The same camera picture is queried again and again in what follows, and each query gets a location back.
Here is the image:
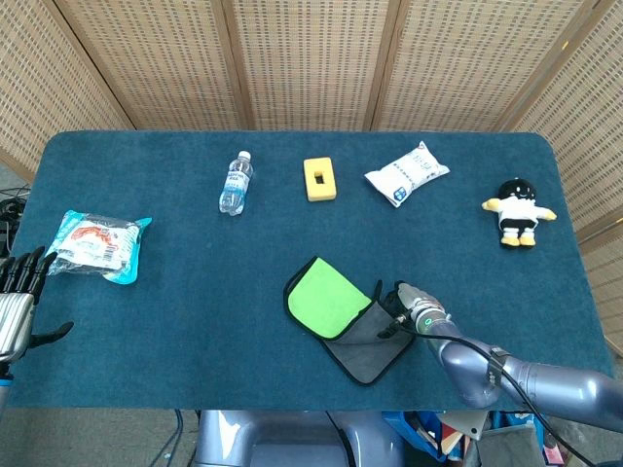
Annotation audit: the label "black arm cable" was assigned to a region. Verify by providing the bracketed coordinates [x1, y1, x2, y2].
[391, 314, 593, 467]

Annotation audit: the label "grey robot torso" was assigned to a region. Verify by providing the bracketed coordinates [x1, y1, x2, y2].
[194, 410, 406, 467]

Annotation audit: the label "grey and green microfibre cloth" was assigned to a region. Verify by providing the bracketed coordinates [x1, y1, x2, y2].
[283, 256, 416, 387]

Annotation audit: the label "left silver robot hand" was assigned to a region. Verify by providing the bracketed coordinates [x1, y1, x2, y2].
[0, 246, 75, 364]

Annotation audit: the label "woven bamboo folding screen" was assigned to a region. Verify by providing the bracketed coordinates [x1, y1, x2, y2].
[0, 0, 623, 351]

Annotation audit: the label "teal snack bag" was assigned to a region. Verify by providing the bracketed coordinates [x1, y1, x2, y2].
[47, 209, 153, 285]

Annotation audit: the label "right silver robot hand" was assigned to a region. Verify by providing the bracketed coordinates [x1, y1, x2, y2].
[374, 280, 442, 339]

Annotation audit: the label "blue floor cable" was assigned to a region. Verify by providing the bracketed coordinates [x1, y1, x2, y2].
[153, 410, 185, 467]

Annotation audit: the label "black white penguin plush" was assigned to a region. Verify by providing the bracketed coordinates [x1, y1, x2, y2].
[481, 178, 559, 251]

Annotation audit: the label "white plastic pouch packet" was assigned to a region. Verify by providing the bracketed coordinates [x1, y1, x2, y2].
[363, 140, 451, 209]

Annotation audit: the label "black floor cables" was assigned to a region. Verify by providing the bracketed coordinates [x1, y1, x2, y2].
[0, 187, 31, 257]

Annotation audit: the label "yellow sponge with hole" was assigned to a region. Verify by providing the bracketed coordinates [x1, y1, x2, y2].
[303, 157, 339, 202]

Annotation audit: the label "clear plastic water bottle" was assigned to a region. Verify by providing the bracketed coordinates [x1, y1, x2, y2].
[218, 150, 255, 216]

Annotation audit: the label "blue carpet table cover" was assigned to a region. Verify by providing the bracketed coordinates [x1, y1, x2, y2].
[7, 129, 615, 413]

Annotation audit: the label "colourful bags under table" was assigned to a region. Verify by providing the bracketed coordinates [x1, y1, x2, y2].
[382, 411, 623, 467]

